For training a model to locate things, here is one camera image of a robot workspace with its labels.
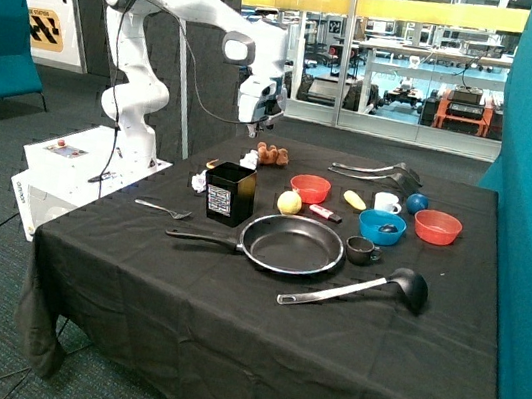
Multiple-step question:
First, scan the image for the white cup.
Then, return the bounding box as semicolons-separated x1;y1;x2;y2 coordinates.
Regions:
373;191;402;214

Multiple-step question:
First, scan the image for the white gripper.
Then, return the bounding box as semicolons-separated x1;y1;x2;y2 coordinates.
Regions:
238;75;287;138

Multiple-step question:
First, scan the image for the red white marker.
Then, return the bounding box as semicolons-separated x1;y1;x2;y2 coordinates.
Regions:
309;204;343;224

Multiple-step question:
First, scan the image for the black frying pan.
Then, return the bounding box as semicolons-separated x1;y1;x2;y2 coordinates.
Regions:
166;214;344;276

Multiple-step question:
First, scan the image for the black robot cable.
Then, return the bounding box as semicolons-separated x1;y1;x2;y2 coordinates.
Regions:
88;0;271;206

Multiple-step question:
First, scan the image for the black ladle steel handle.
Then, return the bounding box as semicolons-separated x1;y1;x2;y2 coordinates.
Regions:
276;267;429;314

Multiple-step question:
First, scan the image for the red plastic bowl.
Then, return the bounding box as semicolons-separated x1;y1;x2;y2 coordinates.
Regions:
290;174;331;205
414;209;463;246

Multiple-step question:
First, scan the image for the orange object behind bin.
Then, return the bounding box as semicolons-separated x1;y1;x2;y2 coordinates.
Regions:
206;159;218;169

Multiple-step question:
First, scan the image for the white paper ball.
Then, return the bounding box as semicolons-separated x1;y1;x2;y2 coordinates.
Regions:
239;150;259;170

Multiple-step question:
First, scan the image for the yellow lemon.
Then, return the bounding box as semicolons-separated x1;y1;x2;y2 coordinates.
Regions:
276;190;303;215

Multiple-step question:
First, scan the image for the blue ball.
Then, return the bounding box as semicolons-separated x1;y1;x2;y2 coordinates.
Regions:
405;193;429;215

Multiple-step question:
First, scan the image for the red plastic bowl near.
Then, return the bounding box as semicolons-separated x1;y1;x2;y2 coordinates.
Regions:
290;174;331;205

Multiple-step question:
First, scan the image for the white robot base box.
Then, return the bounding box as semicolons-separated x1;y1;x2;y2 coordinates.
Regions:
12;126;170;241

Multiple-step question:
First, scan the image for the silver fork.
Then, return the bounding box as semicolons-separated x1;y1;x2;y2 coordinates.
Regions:
134;198;192;220

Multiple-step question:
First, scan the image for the black square bin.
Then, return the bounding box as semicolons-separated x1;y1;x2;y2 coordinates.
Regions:
205;162;257;228

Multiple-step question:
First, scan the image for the yellow black sign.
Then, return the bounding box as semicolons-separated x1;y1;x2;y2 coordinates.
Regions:
28;7;64;53

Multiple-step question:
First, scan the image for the dark object in bowl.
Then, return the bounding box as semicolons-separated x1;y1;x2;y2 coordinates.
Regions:
379;224;399;234

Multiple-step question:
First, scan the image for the black tablecloth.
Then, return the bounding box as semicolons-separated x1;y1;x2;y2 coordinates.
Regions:
15;137;498;399

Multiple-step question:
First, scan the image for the dark brown small cup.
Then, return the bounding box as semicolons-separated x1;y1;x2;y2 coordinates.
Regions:
345;235;382;266

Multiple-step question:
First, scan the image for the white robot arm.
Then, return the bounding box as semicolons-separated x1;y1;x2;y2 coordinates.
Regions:
102;0;288;169

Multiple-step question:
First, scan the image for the yellow banana toy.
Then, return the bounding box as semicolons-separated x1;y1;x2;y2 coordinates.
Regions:
343;189;367;212

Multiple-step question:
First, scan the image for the red plastic bowl far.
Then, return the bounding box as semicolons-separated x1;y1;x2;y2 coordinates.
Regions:
414;209;463;246

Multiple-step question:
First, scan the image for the blue plastic bowl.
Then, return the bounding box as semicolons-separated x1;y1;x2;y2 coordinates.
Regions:
358;209;407;246

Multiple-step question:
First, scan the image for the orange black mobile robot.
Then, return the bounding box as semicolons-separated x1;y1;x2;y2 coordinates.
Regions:
418;85;504;140

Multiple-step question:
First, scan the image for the black spatula lower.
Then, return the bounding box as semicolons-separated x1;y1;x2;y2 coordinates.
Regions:
328;166;421;196

